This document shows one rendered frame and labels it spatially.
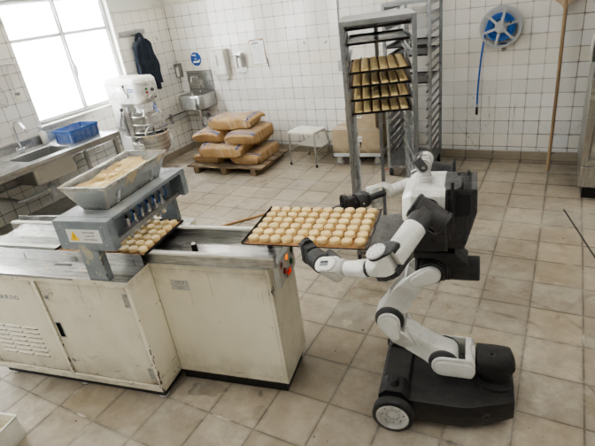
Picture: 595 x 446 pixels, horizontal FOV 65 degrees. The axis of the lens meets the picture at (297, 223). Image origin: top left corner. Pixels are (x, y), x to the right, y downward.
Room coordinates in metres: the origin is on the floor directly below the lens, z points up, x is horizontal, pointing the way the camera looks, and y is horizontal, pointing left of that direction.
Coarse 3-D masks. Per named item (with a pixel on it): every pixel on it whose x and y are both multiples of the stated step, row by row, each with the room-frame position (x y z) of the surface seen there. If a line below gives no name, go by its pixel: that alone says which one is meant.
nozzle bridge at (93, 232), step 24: (168, 168) 2.69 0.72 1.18; (144, 192) 2.33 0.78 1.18; (168, 192) 2.62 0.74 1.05; (72, 216) 2.14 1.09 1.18; (96, 216) 2.09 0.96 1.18; (120, 216) 2.22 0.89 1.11; (144, 216) 2.32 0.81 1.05; (168, 216) 2.70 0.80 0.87; (72, 240) 2.09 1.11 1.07; (96, 240) 2.04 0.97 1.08; (120, 240) 2.10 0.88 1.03; (96, 264) 2.06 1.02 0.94
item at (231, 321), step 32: (160, 288) 2.17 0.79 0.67; (192, 288) 2.10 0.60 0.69; (224, 288) 2.03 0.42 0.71; (256, 288) 1.96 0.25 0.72; (288, 288) 2.12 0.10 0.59; (192, 320) 2.12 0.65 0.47; (224, 320) 2.04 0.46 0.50; (256, 320) 1.98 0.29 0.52; (288, 320) 2.05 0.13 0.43; (192, 352) 2.14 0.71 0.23; (224, 352) 2.06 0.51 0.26; (256, 352) 1.99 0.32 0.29; (288, 352) 1.98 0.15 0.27; (256, 384) 2.04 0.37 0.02; (288, 384) 1.99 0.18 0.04
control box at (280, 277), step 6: (282, 252) 2.08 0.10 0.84; (288, 252) 2.11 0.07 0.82; (276, 258) 2.03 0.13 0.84; (282, 258) 2.04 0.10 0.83; (288, 258) 2.10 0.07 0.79; (294, 258) 2.18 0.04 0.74; (276, 264) 1.98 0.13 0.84; (282, 264) 2.03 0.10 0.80; (288, 264) 2.09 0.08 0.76; (294, 264) 2.17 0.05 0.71; (276, 270) 1.97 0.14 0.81; (282, 270) 2.02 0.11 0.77; (288, 270) 2.07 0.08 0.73; (276, 276) 1.97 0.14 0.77; (282, 276) 2.01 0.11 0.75; (288, 276) 2.06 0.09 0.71; (276, 282) 1.98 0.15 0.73; (282, 282) 1.99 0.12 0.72
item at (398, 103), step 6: (354, 102) 3.56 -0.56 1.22; (360, 102) 3.44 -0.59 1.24; (366, 102) 3.42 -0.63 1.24; (372, 102) 3.48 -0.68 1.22; (378, 102) 3.38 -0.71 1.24; (384, 102) 3.33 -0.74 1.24; (390, 102) 3.32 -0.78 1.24; (396, 102) 3.30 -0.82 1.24; (402, 102) 3.26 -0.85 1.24; (354, 108) 3.36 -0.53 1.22; (360, 108) 3.25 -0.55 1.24; (366, 108) 3.23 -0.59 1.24; (372, 108) 3.29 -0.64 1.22; (378, 108) 3.18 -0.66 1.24; (384, 108) 3.15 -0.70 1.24; (390, 108) 3.21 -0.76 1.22; (396, 108) 3.13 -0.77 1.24; (402, 108) 3.13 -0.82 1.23
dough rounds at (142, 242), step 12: (144, 228) 2.48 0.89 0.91; (156, 228) 2.43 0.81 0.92; (168, 228) 2.41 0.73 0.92; (132, 240) 2.31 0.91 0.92; (144, 240) 2.31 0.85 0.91; (156, 240) 2.29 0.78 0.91; (108, 252) 2.24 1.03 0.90; (120, 252) 2.22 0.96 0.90; (132, 252) 2.20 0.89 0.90; (144, 252) 2.18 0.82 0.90
